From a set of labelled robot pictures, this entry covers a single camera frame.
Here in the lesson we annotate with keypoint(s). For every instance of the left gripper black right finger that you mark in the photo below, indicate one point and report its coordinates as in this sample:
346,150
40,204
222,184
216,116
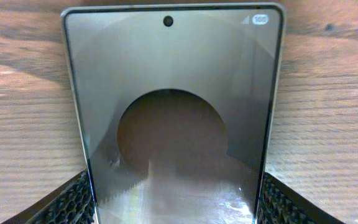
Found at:
279,204

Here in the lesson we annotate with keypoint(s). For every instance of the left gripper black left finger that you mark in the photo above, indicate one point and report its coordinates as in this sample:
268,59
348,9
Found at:
71,203

